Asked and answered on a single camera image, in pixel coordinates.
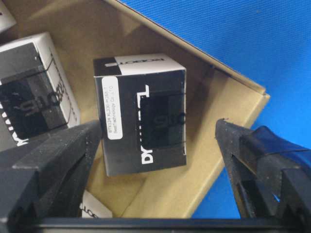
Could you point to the black white box lower left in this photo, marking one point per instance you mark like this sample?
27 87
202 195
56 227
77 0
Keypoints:
93 208

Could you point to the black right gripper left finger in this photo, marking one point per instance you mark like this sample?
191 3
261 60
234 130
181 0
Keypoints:
47 177

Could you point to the black white box upper right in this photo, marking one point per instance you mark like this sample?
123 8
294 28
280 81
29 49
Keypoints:
6 18

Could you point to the black white small product box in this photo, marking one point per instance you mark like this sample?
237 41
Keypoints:
141 103

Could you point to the black white box upper middle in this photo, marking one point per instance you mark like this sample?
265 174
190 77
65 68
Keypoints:
35 96

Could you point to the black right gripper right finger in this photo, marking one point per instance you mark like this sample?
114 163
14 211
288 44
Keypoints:
269 175

